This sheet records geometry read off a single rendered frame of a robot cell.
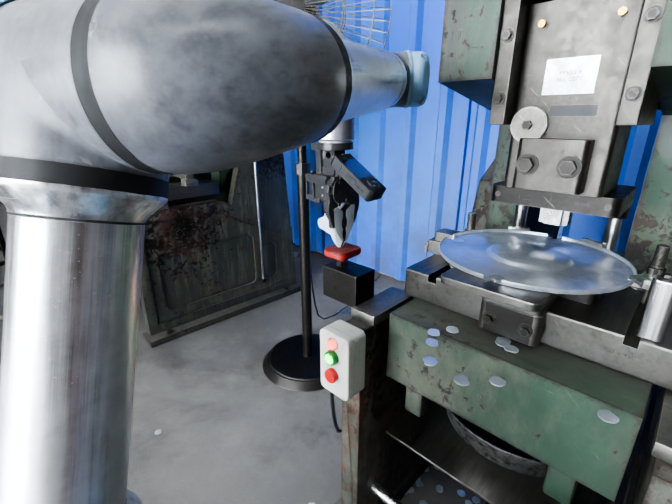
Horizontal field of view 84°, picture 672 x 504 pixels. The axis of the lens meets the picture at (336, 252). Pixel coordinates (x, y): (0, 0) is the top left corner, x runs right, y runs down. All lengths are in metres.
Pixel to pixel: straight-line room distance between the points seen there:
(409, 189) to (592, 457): 1.80
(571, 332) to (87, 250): 0.65
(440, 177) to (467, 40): 1.47
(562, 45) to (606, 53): 0.06
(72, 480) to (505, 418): 0.58
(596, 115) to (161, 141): 0.61
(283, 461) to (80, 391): 1.05
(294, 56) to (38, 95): 0.15
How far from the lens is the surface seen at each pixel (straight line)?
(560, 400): 0.66
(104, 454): 0.36
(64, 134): 0.29
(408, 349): 0.75
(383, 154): 2.37
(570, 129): 0.71
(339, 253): 0.75
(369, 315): 0.73
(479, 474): 0.94
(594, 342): 0.70
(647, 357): 0.70
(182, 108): 0.23
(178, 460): 1.42
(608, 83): 0.70
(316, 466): 1.32
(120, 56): 0.24
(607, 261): 0.75
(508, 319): 0.69
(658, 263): 0.80
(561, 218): 0.79
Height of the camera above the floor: 1.00
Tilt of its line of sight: 20 degrees down
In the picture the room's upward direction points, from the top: straight up
